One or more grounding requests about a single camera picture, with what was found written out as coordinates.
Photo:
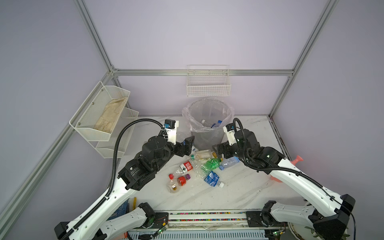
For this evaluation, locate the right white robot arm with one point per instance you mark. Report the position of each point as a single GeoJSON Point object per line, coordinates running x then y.
{"type": "Point", "coordinates": [327, 213]}

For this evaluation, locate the large crushed blue label bottle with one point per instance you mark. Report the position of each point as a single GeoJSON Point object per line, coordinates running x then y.
{"type": "Point", "coordinates": [227, 163]}

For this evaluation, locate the red label clear bottle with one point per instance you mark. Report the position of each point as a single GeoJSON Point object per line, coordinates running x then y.
{"type": "Point", "coordinates": [182, 169]}

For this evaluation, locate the green Sprite bottle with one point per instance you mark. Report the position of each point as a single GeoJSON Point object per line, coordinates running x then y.
{"type": "Point", "coordinates": [204, 169]}

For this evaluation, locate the pink spray bottle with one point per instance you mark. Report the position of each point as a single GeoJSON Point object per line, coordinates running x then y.
{"type": "Point", "coordinates": [281, 176]}

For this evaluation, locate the white mesh upper shelf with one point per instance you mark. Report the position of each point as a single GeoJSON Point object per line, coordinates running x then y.
{"type": "Point", "coordinates": [92, 108]}

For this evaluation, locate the blue dotted work glove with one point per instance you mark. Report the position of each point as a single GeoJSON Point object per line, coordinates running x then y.
{"type": "Point", "coordinates": [126, 207]}

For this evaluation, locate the beige glove in shelf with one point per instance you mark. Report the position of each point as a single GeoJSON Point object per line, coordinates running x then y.
{"type": "Point", "coordinates": [110, 115]}

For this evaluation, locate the round red cap bottle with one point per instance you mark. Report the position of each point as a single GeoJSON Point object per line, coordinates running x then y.
{"type": "Point", "coordinates": [175, 185]}

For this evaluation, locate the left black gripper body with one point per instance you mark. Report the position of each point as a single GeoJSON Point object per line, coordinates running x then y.
{"type": "Point", "coordinates": [177, 149]}

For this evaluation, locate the blue cap water bottle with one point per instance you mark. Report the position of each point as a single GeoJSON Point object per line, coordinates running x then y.
{"type": "Point", "coordinates": [217, 124]}

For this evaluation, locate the clear plastic bin liner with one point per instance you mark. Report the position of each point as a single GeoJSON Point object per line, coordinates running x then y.
{"type": "Point", "coordinates": [210, 109]}

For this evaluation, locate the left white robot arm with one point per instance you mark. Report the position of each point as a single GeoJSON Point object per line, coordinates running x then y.
{"type": "Point", "coordinates": [95, 222]}

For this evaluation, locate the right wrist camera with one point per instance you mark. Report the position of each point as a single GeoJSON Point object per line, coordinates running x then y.
{"type": "Point", "coordinates": [230, 130]}

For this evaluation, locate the clear green cap bottle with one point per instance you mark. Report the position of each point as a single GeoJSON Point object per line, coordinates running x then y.
{"type": "Point", "coordinates": [203, 155]}

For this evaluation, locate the blue label water bottle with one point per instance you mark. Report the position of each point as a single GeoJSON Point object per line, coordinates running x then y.
{"type": "Point", "coordinates": [207, 124]}

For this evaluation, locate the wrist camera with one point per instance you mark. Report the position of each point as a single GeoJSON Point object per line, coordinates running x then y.
{"type": "Point", "coordinates": [230, 130]}
{"type": "Point", "coordinates": [171, 130]}

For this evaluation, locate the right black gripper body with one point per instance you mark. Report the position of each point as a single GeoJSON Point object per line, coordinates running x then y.
{"type": "Point", "coordinates": [227, 151]}

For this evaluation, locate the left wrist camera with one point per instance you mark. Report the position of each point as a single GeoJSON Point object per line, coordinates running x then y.
{"type": "Point", "coordinates": [171, 130]}

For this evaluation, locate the grey mesh waste bin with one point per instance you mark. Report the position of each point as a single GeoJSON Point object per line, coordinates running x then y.
{"type": "Point", "coordinates": [204, 141]}

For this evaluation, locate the white wire wall basket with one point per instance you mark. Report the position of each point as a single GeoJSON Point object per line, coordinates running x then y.
{"type": "Point", "coordinates": [208, 81]}

